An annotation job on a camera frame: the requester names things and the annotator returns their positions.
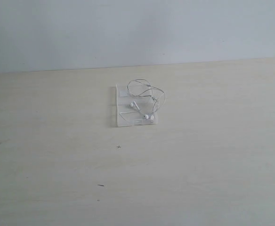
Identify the white earphone cable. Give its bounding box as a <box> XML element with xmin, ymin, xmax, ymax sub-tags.
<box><xmin>119</xmin><ymin>77</ymin><xmax>167</xmax><ymax>123</ymax></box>

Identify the clear plastic storage box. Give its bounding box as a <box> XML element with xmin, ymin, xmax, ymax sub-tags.
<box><xmin>106</xmin><ymin>84</ymin><xmax>159</xmax><ymax>127</ymax></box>

